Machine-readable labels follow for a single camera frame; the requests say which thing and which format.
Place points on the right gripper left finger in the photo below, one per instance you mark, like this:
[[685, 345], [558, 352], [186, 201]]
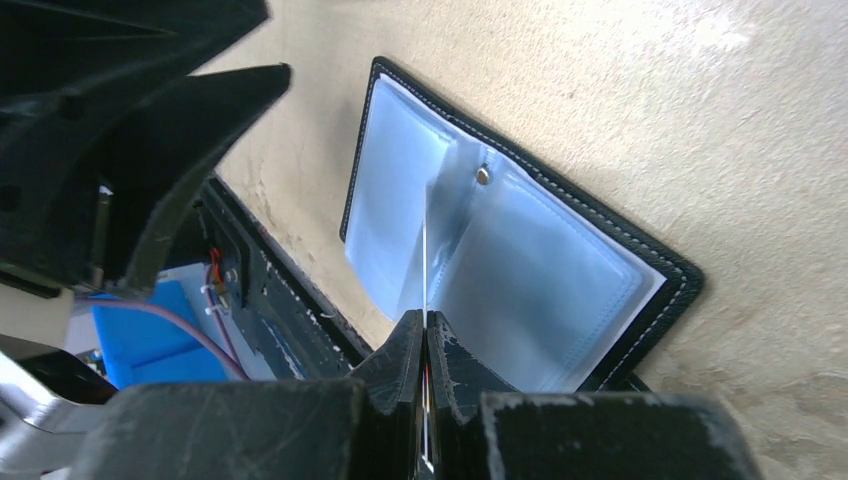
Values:
[[364, 425]]

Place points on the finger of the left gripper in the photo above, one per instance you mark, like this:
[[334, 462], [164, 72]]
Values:
[[71, 71], [162, 153]]

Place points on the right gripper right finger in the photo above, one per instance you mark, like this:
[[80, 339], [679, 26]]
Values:
[[483, 429]]

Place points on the single gold VIP card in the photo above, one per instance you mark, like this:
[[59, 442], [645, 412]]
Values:
[[425, 466]]

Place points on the black card holder wallet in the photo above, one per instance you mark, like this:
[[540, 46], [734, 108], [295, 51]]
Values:
[[546, 285]]

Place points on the blue plastic bins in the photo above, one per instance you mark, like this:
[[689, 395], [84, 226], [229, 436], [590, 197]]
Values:
[[143, 348]]

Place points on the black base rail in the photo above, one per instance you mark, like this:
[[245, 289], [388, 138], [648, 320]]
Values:
[[280, 313]]

